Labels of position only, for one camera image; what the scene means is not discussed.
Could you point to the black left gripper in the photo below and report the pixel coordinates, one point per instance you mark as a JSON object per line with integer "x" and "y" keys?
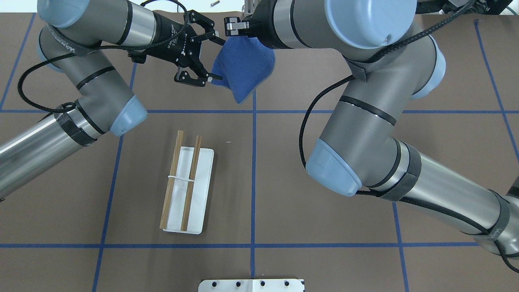
{"x": 167, "y": 35}

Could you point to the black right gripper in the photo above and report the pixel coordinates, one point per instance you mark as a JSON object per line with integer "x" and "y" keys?
{"x": 264, "y": 17}

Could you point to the blue towel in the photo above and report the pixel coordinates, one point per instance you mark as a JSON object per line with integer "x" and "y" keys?
{"x": 243, "y": 64}

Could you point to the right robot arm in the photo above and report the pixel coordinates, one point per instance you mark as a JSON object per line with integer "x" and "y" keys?
{"x": 392, "y": 60}

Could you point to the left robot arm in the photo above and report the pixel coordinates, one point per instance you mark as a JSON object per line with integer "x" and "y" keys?
{"x": 73, "y": 41}

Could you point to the white wooden towel rack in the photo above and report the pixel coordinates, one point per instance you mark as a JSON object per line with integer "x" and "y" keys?
{"x": 187, "y": 190}

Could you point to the white camera mast with base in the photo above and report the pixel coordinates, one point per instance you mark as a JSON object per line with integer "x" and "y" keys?
{"x": 252, "y": 285}

